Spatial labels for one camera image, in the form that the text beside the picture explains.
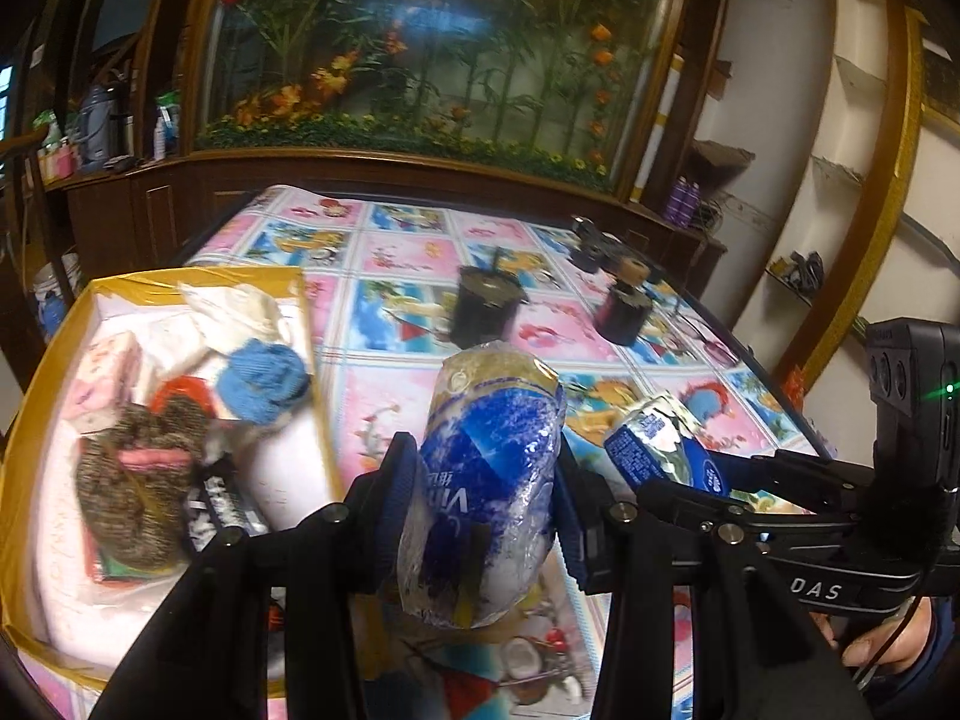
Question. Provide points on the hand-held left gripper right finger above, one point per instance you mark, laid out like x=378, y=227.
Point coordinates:
x=571, y=532

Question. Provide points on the blue white tissue pack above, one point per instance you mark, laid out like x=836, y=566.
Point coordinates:
x=487, y=465
x=652, y=442

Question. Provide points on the dark items on shelf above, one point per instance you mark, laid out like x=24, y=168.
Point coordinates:
x=799, y=271

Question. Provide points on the purple bottle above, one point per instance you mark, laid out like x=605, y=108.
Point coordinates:
x=692, y=203
x=677, y=199

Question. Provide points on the wooden cabinet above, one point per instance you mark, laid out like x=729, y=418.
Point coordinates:
x=150, y=202

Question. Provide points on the brown cardboard piece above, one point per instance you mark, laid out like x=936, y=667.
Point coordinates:
x=720, y=152

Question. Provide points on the white bucket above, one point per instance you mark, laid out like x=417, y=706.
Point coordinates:
x=56, y=274

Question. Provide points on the aquarium with artificial plants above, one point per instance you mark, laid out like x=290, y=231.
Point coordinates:
x=450, y=52

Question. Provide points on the red foil ball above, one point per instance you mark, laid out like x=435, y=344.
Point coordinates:
x=196, y=390

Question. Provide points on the green white packet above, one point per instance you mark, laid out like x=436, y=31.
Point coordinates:
x=171, y=109

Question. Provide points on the blue water bottle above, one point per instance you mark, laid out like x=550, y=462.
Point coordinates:
x=52, y=319

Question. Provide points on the wooden spool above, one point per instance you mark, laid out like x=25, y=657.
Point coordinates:
x=631, y=271

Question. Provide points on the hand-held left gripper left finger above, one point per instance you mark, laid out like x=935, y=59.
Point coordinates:
x=397, y=487

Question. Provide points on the grey thermos jug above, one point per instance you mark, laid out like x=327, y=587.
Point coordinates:
x=97, y=127

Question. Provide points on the person's right hand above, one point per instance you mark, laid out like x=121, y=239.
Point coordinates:
x=877, y=637

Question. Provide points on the green yellow red sponge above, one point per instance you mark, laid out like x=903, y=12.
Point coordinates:
x=112, y=568

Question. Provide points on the black white printed pack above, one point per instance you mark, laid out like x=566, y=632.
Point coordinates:
x=221, y=502

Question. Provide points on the white arched wall shelf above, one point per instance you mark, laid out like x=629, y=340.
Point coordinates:
x=862, y=90

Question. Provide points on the blue knitted cloth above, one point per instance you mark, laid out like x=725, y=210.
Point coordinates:
x=262, y=379

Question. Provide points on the black device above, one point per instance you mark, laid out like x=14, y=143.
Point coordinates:
x=592, y=247

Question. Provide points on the white plastic bag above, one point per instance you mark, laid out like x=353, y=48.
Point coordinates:
x=232, y=311
x=176, y=346

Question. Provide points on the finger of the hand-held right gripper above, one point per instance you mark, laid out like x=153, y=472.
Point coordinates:
x=690, y=502
x=810, y=480

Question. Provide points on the red plastic bag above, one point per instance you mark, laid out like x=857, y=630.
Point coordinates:
x=795, y=390

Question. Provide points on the black cup with straw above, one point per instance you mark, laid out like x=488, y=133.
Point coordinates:
x=480, y=311

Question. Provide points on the white spray bottle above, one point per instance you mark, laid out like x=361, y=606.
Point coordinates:
x=159, y=141

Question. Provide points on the white tray with gold rim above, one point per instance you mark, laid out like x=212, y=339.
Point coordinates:
x=289, y=457

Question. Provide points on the pink tissue pack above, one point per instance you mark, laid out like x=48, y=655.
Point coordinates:
x=101, y=382

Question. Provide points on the dark cylindrical weight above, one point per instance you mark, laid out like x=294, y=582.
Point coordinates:
x=622, y=319

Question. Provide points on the pink bottle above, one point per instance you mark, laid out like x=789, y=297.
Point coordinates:
x=58, y=163

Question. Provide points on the white rolled poster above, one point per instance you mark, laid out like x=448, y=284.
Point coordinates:
x=660, y=127

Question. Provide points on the printed plastic tablecloth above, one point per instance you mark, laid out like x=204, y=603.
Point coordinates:
x=420, y=255

